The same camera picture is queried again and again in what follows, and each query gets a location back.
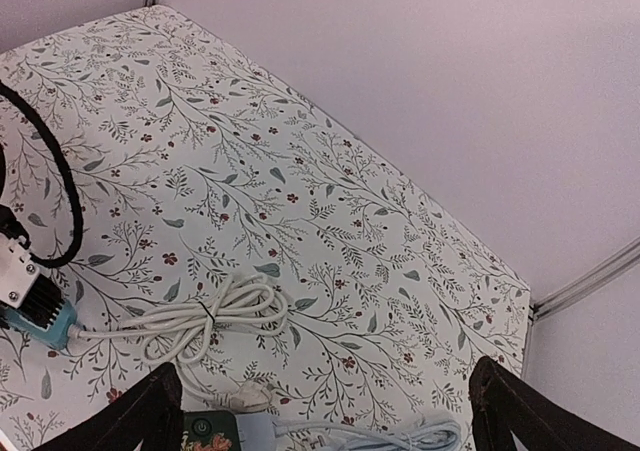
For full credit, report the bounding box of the floral tablecloth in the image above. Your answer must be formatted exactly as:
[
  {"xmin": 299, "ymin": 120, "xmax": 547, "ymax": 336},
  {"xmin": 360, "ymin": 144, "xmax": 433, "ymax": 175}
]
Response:
[{"xmin": 1, "ymin": 6, "xmax": 529, "ymax": 450}]

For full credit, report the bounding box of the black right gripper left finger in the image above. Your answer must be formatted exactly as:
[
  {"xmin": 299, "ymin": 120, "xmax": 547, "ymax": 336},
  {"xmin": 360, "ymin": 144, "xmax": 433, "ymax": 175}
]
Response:
[{"xmin": 38, "ymin": 363, "xmax": 184, "ymax": 451}]

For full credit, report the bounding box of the white coiled cable with plug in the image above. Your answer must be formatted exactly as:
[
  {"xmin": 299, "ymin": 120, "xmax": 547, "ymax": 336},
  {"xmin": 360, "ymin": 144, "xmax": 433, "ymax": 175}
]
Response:
[{"xmin": 69, "ymin": 272, "xmax": 291, "ymax": 415}]

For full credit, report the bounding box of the light blue power strip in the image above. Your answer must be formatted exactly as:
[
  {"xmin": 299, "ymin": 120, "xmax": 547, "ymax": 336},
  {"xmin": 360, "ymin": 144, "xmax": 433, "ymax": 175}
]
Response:
[{"xmin": 235, "ymin": 412, "xmax": 277, "ymax": 451}]

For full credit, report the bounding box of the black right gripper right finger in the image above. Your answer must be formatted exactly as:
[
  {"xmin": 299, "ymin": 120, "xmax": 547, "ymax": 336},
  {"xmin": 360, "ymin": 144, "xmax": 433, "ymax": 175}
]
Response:
[{"xmin": 469, "ymin": 356, "xmax": 639, "ymax": 450}]

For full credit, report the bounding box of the dark green cube socket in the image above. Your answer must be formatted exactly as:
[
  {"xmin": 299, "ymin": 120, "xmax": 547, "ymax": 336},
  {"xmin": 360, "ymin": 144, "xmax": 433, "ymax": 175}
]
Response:
[{"xmin": 181, "ymin": 410, "xmax": 241, "ymax": 451}]

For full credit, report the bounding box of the right aluminium frame post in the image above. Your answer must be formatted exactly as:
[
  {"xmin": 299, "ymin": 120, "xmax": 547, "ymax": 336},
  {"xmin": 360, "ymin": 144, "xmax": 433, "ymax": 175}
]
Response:
[{"xmin": 530, "ymin": 238, "xmax": 639, "ymax": 323}]

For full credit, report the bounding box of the light blue coiled cable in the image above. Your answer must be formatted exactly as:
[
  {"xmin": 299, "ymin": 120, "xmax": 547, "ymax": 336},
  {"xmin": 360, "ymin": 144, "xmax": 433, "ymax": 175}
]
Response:
[{"xmin": 272, "ymin": 417, "xmax": 469, "ymax": 451}]

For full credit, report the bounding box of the teal power strip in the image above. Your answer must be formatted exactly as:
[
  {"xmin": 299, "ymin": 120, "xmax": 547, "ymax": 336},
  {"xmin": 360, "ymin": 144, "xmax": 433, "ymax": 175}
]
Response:
[{"xmin": 1, "ymin": 300, "xmax": 77, "ymax": 351}]

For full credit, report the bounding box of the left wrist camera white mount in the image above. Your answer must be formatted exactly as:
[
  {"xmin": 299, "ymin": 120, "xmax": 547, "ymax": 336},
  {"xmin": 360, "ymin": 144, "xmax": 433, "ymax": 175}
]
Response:
[{"xmin": 1, "ymin": 205, "xmax": 63, "ymax": 330}]

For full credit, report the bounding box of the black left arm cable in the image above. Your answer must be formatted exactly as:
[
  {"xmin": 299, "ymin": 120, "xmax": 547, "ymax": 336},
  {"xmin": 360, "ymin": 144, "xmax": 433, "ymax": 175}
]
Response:
[{"xmin": 0, "ymin": 80, "xmax": 85, "ymax": 268}]

